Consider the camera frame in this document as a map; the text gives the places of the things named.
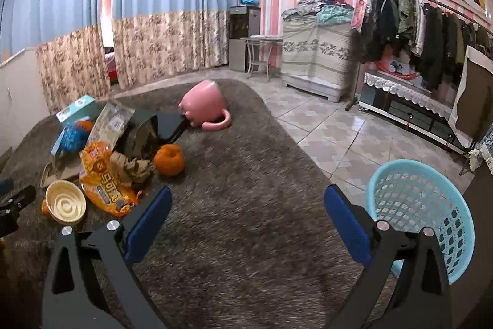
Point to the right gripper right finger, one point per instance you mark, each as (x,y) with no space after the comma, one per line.
(421,297)

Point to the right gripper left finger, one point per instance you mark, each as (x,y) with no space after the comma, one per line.
(72,296)

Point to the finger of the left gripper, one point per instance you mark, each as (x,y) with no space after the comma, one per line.
(11,206)

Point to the tan phone case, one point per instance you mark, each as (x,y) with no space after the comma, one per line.
(66,168)

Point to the blue crumpled plastic bag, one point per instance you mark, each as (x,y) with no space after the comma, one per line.
(75,136)

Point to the orange snack bag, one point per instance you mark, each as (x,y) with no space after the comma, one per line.
(102,187)

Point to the light blue plastic basket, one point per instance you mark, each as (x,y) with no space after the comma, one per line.
(411,195)

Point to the teal cardboard box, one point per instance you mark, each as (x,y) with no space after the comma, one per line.
(84,107)

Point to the crumpled brown paper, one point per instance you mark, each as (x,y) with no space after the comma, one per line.
(129,171)

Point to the grey printed snack bag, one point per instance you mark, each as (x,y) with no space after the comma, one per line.
(111,124)

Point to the black wallet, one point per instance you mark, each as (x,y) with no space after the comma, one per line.
(148,130)

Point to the brown draped cloth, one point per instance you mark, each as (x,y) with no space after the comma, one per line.
(471,115)

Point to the blue floral curtain left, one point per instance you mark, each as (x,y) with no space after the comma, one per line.
(67,40)

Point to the low tv cabinet lace cover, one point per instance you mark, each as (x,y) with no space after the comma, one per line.
(410,107)

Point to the pink ceramic mug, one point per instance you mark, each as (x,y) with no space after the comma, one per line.
(204,106)

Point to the cabinet with patterned cover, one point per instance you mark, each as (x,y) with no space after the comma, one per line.
(315,57)

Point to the clothes rack with garments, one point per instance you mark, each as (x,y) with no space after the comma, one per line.
(428,30)

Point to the small metal side table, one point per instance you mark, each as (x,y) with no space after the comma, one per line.
(258,51)

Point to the grey water dispenser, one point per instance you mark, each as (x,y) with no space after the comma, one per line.
(244,21)

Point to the pile of folded clothes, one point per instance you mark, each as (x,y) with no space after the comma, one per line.
(325,12)

